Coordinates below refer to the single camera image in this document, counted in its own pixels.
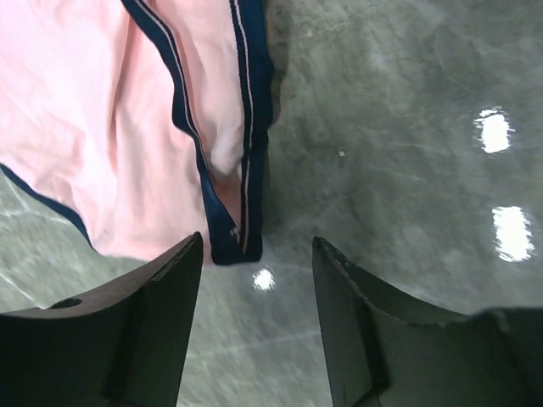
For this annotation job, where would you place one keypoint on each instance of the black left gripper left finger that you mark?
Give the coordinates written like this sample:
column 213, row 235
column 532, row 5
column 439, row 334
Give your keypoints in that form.
column 121, row 344

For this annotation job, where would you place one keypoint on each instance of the pink underwear navy trim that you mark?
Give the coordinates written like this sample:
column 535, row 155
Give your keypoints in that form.
column 141, row 122

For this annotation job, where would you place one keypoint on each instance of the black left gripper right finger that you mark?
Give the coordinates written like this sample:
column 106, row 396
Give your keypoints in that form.
column 384, row 347

